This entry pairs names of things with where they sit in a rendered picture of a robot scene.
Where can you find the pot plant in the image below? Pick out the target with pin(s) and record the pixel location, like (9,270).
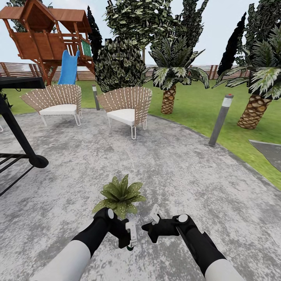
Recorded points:
(120,197)

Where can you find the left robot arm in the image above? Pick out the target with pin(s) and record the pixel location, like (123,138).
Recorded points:
(71,262)

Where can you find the charcoal grill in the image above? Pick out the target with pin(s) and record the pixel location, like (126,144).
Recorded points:
(35,160)

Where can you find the insectifuge atomizer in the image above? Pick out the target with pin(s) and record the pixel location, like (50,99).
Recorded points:
(130,247)

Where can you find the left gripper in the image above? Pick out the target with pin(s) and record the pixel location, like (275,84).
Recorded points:
(123,235)

